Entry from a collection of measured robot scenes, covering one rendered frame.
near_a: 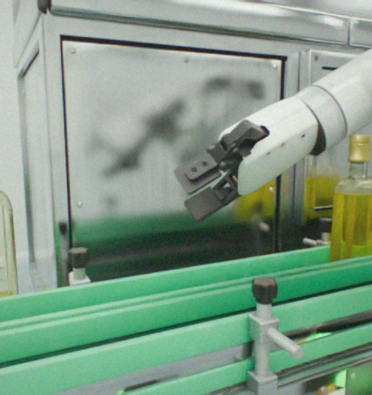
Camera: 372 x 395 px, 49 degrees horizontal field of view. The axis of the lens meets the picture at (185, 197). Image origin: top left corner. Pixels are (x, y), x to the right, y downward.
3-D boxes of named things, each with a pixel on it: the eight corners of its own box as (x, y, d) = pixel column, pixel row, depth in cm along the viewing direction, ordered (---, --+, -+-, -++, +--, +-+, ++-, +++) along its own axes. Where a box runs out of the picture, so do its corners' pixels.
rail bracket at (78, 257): (88, 321, 64) (84, 238, 62) (98, 341, 58) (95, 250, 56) (61, 326, 62) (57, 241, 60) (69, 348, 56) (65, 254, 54)
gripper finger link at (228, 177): (245, 170, 53) (211, 190, 52) (248, 152, 49) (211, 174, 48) (258, 187, 52) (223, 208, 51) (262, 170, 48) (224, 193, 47)
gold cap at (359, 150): (350, 160, 71) (351, 134, 71) (371, 160, 69) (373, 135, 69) (345, 161, 68) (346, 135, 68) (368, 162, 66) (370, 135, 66)
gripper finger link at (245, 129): (266, 140, 47) (225, 166, 46) (268, 102, 39) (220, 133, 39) (272, 147, 46) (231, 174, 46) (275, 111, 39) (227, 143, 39)
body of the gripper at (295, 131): (285, 123, 54) (214, 166, 53) (296, 72, 45) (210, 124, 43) (322, 165, 51) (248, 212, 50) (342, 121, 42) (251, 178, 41)
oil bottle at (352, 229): (349, 287, 76) (356, 173, 73) (373, 298, 71) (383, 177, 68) (326, 292, 74) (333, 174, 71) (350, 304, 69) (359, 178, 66)
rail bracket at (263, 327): (268, 380, 49) (272, 273, 47) (311, 420, 42) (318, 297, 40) (239, 389, 47) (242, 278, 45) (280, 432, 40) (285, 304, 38)
